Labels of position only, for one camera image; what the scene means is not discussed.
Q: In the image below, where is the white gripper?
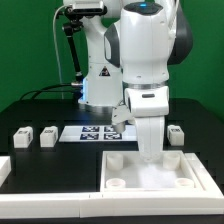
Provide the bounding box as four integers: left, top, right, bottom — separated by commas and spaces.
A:
112, 87, 169, 161

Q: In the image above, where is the white square tabletop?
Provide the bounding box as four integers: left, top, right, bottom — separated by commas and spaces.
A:
100, 151, 203, 192

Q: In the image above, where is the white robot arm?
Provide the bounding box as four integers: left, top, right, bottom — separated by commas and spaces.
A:
63, 0, 192, 161

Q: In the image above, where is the white plate with fiducial tags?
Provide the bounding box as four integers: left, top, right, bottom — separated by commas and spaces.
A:
59, 125, 137, 142

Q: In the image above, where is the black cable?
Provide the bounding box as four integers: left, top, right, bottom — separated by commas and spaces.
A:
19, 83, 84, 101

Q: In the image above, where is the white L-shaped obstacle wall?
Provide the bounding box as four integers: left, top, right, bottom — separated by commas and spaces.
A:
0, 153, 224, 219

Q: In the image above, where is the grey camera on mount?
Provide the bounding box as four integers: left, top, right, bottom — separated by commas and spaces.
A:
72, 0, 104, 10

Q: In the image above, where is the white cable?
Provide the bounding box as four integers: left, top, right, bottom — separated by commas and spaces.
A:
52, 4, 69, 100

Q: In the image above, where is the white wall piece left edge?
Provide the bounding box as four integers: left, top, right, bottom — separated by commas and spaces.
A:
0, 156, 11, 187

